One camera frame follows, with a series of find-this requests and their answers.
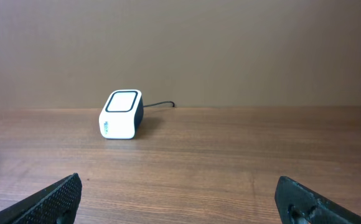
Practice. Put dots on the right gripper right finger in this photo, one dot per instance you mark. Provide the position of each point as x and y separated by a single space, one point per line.
299 204

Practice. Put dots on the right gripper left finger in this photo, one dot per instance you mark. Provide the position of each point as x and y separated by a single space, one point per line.
55 204

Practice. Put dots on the white barcode scanner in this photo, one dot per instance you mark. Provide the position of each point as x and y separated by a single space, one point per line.
121 115

